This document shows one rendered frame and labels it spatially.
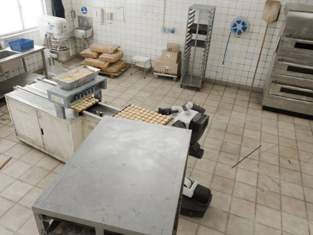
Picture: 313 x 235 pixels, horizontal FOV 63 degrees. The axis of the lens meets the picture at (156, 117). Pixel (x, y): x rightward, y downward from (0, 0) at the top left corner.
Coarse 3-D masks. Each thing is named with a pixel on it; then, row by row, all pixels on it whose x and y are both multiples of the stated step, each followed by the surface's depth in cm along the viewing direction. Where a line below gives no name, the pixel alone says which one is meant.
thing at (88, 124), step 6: (96, 108) 346; (102, 108) 347; (96, 114) 332; (102, 114) 333; (108, 114) 334; (114, 114) 335; (84, 120) 329; (90, 120) 323; (84, 126) 334; (90, 126) 328; (84, 132) 340; (90, 132) 333; (84, 138) 346
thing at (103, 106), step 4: (36, 80) 399; (40, 84) 395; (44, 84) 390; (48, 84) 388; (48, 88) 389; (96, 104) 350; (100, 104) 346; (104, 104) 344; (104, 108) 345; (108, 108) 342; (112, 108) 337; (116, 108) 337; (116, 112) 337
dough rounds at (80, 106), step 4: (88, 100) 347; (92, 100) 351; (96, 100) 348; (76, 104) 335; (80, 104) 339; (84, 104) 337; (88, 104) 339; (92, 104) 341; (72, 108) 330; (76, 108) 327; (80, 108) 327; (84, 108) 330
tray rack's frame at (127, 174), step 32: (96, 128) 130; (128, 128) 131; (160, 128) 133; (96, 160) 109; (128, 160) 110; (160, 160) 111; (64, 192) 93; (96, 192) 94; (128, 192) 95; (160, 192) 96; (96, 224) 84; (128, 224) 83; (160, 224) 84
